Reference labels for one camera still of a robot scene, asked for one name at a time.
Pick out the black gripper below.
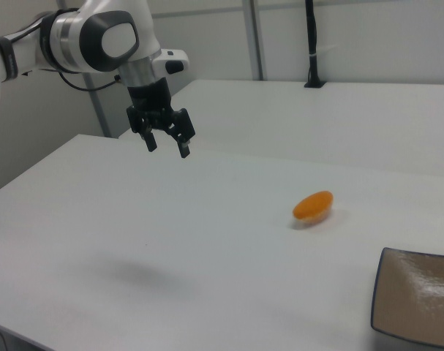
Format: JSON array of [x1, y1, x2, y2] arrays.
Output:
[[126, 78, 197, 159]]

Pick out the orange bread roll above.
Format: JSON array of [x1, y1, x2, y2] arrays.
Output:
[[292, 189, 334, 224]]

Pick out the brown square ceramic plate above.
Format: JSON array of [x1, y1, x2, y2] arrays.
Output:
[[369, 247, 444, 348]]

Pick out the grey metal partition post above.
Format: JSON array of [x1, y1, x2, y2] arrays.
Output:
[[240, 0, 266, 81], [86, 71, 115, 139]]

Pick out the black cable on robot arm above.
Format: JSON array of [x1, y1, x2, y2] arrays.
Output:
[[22, 10, 121, 91]]

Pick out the black camera stand, white band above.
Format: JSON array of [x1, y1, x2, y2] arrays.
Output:
[[304, 0, 328, 89]]

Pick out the black strap on robot arm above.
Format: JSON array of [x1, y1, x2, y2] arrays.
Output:
[[0, 37, 19, 82]]

